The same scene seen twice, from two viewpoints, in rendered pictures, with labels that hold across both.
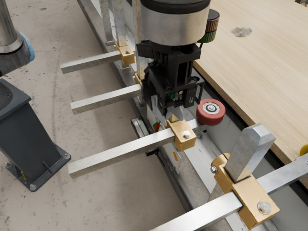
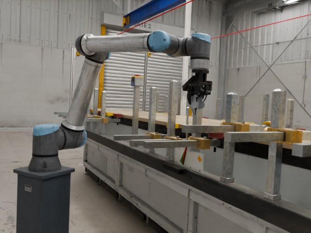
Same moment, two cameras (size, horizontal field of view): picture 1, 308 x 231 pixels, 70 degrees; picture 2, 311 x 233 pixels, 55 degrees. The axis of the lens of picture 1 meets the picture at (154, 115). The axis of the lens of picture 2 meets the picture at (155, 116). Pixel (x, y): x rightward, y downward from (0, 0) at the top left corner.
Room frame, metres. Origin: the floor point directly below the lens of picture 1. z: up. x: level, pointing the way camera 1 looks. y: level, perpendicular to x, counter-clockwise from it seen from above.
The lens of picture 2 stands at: (-1.11, 0.29, 1.05)
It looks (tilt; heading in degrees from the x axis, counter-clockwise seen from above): 3 degrees down; 355
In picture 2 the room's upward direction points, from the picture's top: 3 degrees clockwise
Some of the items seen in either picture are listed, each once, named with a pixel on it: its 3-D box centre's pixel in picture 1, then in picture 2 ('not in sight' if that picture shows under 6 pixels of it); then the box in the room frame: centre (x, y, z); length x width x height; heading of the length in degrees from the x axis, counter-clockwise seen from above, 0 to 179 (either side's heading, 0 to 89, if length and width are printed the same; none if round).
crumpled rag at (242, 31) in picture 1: (242, 30); not in sight; (0.87, -0.37, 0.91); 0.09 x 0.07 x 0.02; 100
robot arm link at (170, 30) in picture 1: (175, 17); (200, 65); (0.30, -0.03, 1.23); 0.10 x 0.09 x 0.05; 112
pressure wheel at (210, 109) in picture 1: (207, 119); (215, 141); (0.43, -0.16, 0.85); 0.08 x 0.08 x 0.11
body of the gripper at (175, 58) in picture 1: (172, 69); (199, 82); (0.29, -0.03, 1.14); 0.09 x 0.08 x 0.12; 22
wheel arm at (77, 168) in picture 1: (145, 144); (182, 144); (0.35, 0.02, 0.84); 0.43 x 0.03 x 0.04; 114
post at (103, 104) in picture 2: not in sight; (102, 116); (1.80, 0.55, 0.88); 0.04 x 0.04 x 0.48; 24
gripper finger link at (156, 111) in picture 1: (161, 114); (195, 105); (0.29, -0.01, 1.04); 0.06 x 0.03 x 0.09; 22
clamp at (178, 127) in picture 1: (177, 127); (198, 142); (0.41, -0.07, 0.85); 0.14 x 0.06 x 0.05; 24
